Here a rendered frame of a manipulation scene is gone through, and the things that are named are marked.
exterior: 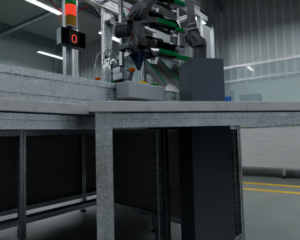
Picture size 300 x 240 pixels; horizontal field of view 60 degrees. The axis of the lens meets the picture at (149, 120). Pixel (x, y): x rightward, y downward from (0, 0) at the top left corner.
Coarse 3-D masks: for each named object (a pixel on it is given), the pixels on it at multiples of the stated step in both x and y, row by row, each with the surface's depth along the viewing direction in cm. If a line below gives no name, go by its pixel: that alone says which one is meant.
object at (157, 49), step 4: (148, 36) 159; (160, 40) 153; (160, 44) 153; (164, 44) 150; (148, 48) 141; (152, 48) 138; (156, 48) 135; (160, 48) 134; (164, 48) 150; (160, 52) 135; (164, 52) 136; (168, 52) 138; (172, 52) 139; (176, 52) 141; (176, 56) 142
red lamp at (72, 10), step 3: (69, 3) 116; (66, 6) 116; (69, 6) 116; (72, 6) 116; (75, 6) 118; (66, 9) 116; (69, 9) 116; (72, 9) 116; (75, 9) 118; (66, 12) 116; (69, 12) 116; (72, 12) 116; (75, 12) 118; (75, 15) 117
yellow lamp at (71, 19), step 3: (66, 15) 116; (69, 15) 116; (72, 15) 116; (66, 18) 116; (69, 18) 115; (72, 18) 116; (75, 18) 117; (66, 21) 116; (69, 21) 115; (72, 21) 116; (75, 21) 117; (66, 24) 116; (72, 24) 116; (75, 24) 117
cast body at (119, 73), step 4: (116, 68) 122; (120, 68) 120; (124, 68) 122; (116, 72) 121; (120, 72) 120; (124, 72) 122; (116, 76) 121; (120, 76) 120; (124, 76) 120; (128, 76) 122; (116, 80) 122; (124, 80) 123
